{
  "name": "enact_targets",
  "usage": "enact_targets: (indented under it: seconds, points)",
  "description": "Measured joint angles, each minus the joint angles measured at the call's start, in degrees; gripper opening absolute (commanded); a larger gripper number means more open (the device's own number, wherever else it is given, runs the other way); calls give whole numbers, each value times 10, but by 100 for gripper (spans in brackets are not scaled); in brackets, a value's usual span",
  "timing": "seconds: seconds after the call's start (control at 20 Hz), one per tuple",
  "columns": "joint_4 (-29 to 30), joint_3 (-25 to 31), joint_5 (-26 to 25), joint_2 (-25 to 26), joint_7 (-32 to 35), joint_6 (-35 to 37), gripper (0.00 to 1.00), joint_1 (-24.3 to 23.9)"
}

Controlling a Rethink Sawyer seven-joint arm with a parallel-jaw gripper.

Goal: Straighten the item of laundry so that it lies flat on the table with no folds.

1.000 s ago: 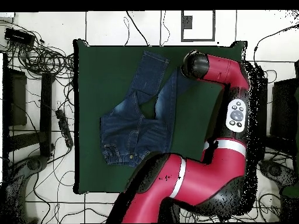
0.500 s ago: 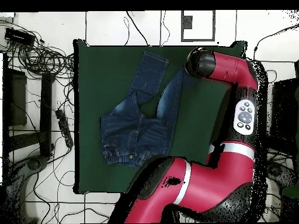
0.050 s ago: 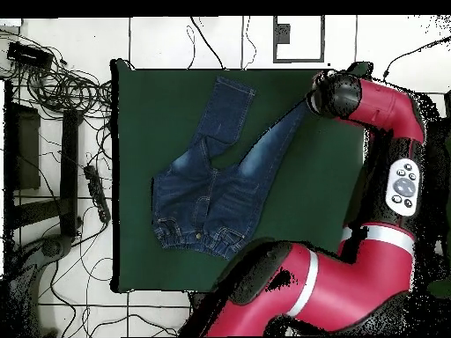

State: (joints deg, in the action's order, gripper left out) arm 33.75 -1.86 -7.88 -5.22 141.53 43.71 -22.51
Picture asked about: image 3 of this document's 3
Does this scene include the grey square frame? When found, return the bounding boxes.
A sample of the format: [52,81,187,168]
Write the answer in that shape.
[272,15,326,64]

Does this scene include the black cable with connector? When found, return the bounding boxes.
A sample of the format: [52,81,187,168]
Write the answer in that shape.
[381,34,451,80]

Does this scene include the black metal frame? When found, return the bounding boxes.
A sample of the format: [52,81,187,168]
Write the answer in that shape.
[3,79,85,247]

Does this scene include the black cable tangle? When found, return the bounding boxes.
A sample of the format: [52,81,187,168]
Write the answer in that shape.
[0,27,114,122]

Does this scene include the black flat device box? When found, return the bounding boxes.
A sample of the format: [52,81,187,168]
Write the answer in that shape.
[5,40,55,70]

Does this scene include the dark grey stand base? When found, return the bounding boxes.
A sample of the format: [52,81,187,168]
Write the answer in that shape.
[8,233,75,337]

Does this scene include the dark green table cloth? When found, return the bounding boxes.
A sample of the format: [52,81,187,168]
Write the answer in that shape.
[108,59,373,294]

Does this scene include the black power strip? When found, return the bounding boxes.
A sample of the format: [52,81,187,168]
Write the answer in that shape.
[83,164,113,224]

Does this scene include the blue denim jeans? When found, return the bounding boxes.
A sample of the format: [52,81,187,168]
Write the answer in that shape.
[151,76,313,261]

